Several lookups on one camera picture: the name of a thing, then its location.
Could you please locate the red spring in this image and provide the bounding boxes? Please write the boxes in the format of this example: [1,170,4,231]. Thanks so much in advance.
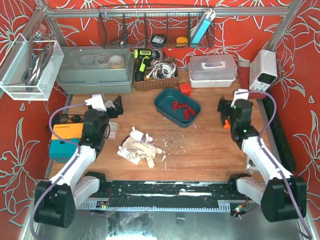
[172,100,179,111]
[187,106,198,116]
[178,103,188,109]
[183,109,190,121]

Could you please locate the white peg base plate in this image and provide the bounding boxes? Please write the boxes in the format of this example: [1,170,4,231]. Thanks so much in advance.
[117,126,155,169]

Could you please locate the beige work glove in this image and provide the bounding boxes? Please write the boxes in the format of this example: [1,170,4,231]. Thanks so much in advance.
[122,136,163,169]

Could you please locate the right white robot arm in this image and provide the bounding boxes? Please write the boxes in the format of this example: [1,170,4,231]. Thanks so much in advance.
[217,97,307,223]

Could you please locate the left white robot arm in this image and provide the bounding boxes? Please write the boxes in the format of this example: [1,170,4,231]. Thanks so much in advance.
[30,94,124,228]

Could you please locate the red mat under supply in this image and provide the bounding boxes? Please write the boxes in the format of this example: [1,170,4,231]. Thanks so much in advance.
[237,66,250,90]

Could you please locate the red cube block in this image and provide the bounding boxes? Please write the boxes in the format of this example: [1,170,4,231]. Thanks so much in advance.
[178,82,192,97]

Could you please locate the grey plastic storage box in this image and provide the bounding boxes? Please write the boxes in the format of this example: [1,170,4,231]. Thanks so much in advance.
[56,46,134,95]

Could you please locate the orange electronic box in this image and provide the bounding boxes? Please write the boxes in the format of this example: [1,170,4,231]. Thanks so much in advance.
[53,122,84,140]

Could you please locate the teal plastic tray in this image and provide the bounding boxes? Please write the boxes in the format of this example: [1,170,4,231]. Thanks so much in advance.
[154,88,201,128]

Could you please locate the white power supply unit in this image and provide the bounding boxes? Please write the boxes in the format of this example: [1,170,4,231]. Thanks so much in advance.
[249,49,277,92]

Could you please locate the woven wicker basket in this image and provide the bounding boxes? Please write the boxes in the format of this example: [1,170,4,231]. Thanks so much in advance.
[133,69,179,92]

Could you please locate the teal electronic box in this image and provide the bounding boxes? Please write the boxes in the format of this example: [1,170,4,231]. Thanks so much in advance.
[49,139,76,164]

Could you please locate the black round tape case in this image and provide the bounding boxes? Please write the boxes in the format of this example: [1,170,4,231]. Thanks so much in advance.
[150,34,167,48]

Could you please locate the teal white book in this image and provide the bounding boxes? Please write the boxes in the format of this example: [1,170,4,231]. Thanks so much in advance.
[190,8,216,48]

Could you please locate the orange handled screwdriver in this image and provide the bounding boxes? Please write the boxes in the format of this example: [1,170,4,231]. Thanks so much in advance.
[223,119,231,130]

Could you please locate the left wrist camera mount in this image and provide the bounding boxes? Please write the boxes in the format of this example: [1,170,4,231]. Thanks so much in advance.
[85,94,107,112]

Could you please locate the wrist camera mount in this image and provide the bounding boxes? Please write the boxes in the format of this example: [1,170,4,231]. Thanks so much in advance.
[85,94,107,112]
[233,89,267,101]

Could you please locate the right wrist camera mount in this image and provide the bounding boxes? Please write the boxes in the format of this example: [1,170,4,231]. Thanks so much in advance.
[233,89,267,101]

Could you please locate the white plastic handled case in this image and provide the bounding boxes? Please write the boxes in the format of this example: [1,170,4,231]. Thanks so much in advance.
[188,54,238,88]

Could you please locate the coiled white cables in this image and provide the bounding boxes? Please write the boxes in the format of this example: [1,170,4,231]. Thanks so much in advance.
[146,62,178,80]

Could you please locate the green black cordless drill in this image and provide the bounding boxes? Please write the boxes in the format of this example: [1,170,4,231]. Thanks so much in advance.
[133,48,160,82]

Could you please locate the black wire hanging basket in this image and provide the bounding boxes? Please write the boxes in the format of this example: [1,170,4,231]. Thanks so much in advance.
[97,5,216,49]

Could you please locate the clear acrylic wall bin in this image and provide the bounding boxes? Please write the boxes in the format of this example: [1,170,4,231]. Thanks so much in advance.
[0,34,64,101]

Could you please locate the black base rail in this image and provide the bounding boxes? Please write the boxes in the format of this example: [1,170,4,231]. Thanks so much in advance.
[77,179,258,213]

